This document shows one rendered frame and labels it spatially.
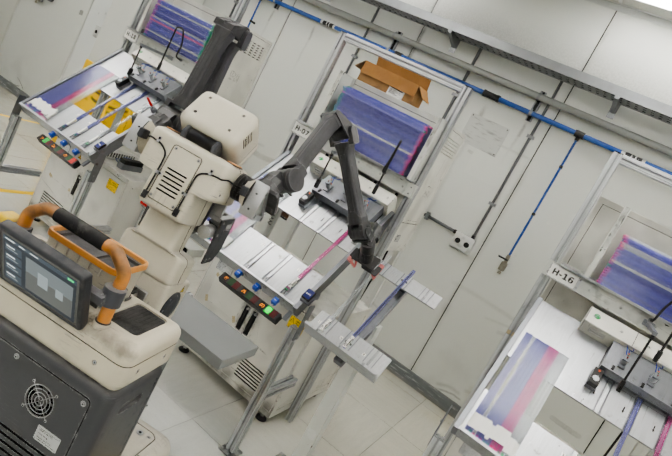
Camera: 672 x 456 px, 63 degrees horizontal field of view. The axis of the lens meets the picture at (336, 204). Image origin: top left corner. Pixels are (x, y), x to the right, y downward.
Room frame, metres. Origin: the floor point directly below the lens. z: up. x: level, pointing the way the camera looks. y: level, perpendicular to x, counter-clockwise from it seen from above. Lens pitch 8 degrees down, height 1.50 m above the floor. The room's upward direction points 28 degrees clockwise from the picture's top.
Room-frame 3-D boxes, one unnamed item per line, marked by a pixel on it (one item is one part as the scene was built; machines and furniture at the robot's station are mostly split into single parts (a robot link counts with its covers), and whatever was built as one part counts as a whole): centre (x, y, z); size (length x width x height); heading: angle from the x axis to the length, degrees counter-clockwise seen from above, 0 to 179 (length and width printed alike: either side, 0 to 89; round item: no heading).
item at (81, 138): (3.35, 1.37, 0.66); 1.01 x 0.73 x 1.31; 155
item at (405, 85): (3.09, -0.04, 1.82); 0.68 x 0.30 x 0.20; 65
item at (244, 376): (2.91, -0.01, 0.31); 0.70 x 0.65 x 0.62; 65
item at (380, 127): (2.78, -0.01, 1.52); 0.51 x 0.13 x 0.27; 65
